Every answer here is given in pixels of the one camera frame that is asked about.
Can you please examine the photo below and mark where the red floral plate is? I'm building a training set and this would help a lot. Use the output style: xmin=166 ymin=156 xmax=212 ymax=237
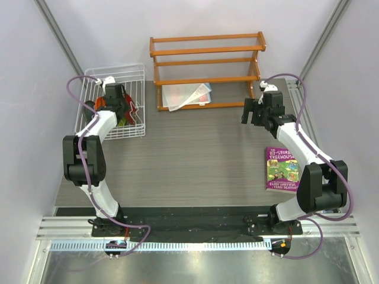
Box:
xmin=124 ymin=93 xmax=137 ymax=125

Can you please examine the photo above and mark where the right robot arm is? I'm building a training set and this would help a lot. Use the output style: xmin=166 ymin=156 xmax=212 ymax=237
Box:
xmin=242 ymin=91 xmax=348 ymax=234

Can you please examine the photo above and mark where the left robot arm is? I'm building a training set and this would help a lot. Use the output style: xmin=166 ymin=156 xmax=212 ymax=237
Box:
xmin=63 ymin=83 xmax=130 ymax=236

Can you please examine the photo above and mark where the orange wooden shelf rack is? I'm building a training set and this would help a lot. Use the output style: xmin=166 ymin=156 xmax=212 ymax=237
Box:
xmin=149 ymin=31 xmax=266 ymax=111

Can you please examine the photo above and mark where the orange plate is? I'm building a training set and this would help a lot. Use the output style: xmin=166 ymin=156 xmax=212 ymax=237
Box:
xmin=95 ymin=96 xmax=106 ymax=111

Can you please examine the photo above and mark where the green plate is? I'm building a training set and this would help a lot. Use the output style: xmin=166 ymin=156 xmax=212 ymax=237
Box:
xmin=117 ymin=117 xmax=127 ymax=127

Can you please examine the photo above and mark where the purple treehouse book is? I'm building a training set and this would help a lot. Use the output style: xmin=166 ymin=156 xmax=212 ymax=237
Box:
xmin=265 ymin=147 xmax=300 ymax=194

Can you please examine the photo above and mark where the clear plastic document sleeve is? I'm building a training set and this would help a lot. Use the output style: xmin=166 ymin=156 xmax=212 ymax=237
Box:
xmin=162 ymin=83 xmax=212 ymax=111

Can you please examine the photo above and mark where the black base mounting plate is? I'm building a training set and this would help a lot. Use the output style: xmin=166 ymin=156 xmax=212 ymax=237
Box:
xmin=88 ymin=206 xmax=303 ymax=243

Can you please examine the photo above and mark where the white wire dish rack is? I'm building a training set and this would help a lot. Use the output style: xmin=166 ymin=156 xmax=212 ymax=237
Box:
xmin=79 ymin=63 xmax=146 ymax=140

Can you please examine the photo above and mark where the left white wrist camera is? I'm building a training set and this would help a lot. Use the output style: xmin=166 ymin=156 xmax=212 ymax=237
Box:
xmin=95 ymin=76 xmax=115 ymax=88

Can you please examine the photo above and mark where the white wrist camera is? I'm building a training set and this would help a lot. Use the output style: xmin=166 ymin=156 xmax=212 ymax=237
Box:
xmin=258 ymin=81 xmax=278 ymax=104
xmin=95 ymin=76 xmax=115 ymax=88

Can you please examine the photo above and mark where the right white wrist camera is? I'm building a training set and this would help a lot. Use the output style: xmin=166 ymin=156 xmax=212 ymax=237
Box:
xmin=258 ymin=81 xmax=278 ymax=104

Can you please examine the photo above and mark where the slotted cable duct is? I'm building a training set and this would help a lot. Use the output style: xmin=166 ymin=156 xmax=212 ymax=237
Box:
xmin=50 ymin=239 xmax=272 ymax=252

